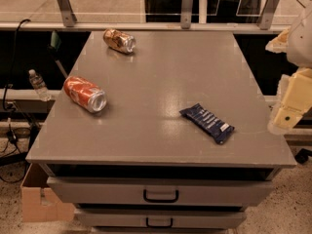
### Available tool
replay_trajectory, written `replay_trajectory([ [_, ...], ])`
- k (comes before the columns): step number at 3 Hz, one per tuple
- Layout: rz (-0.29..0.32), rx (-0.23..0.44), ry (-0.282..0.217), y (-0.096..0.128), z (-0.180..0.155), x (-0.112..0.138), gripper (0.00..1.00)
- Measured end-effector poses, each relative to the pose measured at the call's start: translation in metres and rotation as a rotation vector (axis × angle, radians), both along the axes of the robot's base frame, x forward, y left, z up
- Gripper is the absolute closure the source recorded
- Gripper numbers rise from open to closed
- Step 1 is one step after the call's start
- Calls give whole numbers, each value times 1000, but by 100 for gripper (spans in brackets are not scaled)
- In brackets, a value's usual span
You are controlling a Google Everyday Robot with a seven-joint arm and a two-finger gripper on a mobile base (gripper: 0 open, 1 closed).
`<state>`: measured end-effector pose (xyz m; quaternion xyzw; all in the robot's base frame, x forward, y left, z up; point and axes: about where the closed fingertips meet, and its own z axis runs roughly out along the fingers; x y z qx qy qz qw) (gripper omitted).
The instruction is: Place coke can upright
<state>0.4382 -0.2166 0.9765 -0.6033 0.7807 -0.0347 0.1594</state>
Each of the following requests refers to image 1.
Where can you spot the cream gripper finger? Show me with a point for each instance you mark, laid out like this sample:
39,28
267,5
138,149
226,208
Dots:
294,99
279,44

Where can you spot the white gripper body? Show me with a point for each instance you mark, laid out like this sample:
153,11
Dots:
301,46

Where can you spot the red coke can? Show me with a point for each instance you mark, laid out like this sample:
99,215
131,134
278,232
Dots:
85,93

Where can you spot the brown gold soda can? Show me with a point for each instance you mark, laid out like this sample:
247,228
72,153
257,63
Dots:
119,41

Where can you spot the blue snack bar wrapper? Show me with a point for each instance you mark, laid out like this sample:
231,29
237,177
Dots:
217,129

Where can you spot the grey drawer cabinet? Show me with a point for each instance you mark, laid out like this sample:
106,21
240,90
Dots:
141,134

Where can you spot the lower grey drawer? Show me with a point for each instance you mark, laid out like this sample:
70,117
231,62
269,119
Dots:
159,218

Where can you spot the clear plastic water bottle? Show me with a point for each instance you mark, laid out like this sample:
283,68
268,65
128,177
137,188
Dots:
39,86

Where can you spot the brown cardboard box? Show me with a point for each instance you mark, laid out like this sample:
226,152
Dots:
38,201

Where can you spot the right metal bracket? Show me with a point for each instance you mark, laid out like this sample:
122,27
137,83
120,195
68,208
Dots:
267,14

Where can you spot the metal bracket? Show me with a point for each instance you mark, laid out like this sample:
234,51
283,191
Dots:
186,13
267,14
67,14

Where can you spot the middle metal bracket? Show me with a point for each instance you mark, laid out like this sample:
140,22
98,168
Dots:
186,13

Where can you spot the left metal bracket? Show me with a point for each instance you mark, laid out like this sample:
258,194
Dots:
67,14

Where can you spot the green handled tool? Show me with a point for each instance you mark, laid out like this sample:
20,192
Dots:
53,49

